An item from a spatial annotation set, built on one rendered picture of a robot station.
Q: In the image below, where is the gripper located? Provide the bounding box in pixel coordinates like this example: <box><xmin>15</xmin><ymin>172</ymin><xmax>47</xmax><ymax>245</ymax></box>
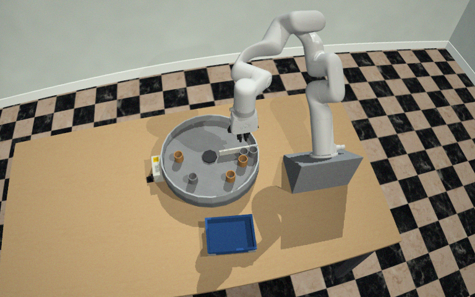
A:
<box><xmin>228</xmin><ymin>109</ymin><xmax>259</xmax><ymax>142</ymax></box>

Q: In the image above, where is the grey metal ring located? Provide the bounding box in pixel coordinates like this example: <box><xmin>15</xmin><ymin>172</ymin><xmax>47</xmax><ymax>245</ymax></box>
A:
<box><xmin>248</xmin><ymin>146</ymin><xmax>258</xmax><ymax>158</ymax></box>
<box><xmin>188</xmin><ymin>172</ymin><xmax>198</xmax><ymax>185</ymax></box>
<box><xmin>239</xmin><ymin>147</ymin><xmax>249</xmax><ymax>157</ymax></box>

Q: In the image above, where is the bronze bushing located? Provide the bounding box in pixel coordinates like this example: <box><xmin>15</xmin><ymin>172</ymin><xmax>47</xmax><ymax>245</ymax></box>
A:
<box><xmin>226</xmin><ymin>170</ymin><xmax>236</xmax><ymax>183</ymax></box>
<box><xmin>174</xmin><ymin>151</ymin><xmax>184</xmax><ymax>163</ymax></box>
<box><xmin>238</xmin><ymin>155</ymin><xmax>247</xmax><ymax>168</ymax></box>

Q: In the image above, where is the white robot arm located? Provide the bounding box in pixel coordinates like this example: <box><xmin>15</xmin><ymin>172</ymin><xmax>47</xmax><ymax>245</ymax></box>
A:
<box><xmin>229</xmin><ymin>11</ymin><xmax>345</xmax><ymax>158</ymax></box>

